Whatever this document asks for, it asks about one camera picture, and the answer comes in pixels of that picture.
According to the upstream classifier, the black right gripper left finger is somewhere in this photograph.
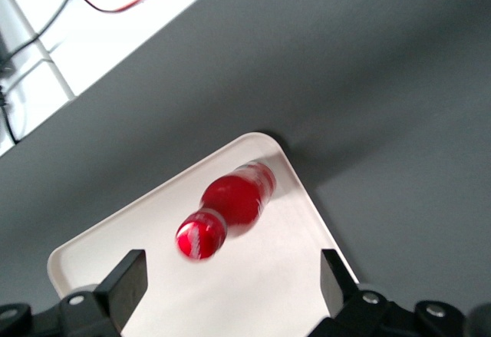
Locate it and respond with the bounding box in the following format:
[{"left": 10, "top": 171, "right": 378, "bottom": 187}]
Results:
[{"left": 0, "top": 249, "right": 149, "bottom": 337}]

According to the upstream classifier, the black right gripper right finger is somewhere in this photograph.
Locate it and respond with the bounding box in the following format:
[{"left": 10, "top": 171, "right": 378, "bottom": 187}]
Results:
[{"left": 306, "top": 249, "right": 491, "bottom": 337}]

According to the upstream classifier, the red coke bottle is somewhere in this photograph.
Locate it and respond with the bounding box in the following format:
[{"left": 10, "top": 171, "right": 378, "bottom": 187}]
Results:
[{"left": 175, "top": 161, "right": 278, "bottom": 263}]

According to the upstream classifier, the beige plastic tray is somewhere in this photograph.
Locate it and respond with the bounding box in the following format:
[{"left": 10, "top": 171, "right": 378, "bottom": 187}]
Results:
[{"left": 46, "top": 132, "right": 361, "bottom": 337}]

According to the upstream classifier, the thin black cable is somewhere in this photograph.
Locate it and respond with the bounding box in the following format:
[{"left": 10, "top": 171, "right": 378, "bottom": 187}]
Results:
[
  {"left": 0, "top": 83, "right": 20, "bottom": 144},
  {"left": 0, "top": 0, "right": 82, "bottom": 68}
]

